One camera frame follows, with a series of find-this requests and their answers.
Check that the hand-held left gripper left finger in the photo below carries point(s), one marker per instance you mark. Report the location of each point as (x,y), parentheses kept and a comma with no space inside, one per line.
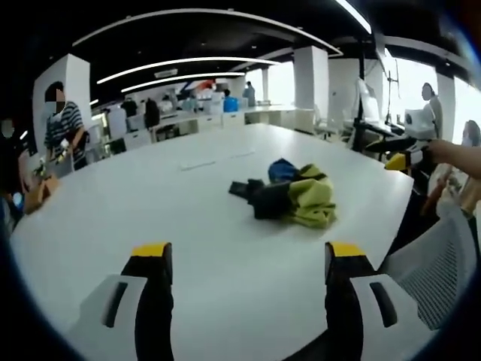
(150,301)

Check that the grey mesh office chair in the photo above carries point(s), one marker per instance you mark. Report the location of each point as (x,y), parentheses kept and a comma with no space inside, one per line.
(428,274)

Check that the person's right hand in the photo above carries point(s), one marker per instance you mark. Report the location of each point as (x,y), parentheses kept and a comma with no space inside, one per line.
(441,152)

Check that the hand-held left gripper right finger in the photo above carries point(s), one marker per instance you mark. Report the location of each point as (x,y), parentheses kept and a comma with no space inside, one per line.
(345,301)

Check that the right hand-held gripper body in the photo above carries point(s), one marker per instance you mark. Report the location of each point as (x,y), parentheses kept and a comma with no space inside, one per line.
(419,120)

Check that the brown cardboard box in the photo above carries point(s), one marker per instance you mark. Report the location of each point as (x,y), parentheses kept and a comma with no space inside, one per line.
(41,193)

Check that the long curved ceiling light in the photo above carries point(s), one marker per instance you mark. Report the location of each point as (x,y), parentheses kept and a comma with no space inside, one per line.
(195,62)

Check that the pile of colourful clothes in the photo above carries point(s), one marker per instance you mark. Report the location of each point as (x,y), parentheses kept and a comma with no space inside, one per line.
(300,195)

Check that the white computer monitor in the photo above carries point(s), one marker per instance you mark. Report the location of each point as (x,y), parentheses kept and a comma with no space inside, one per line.
(366,101)

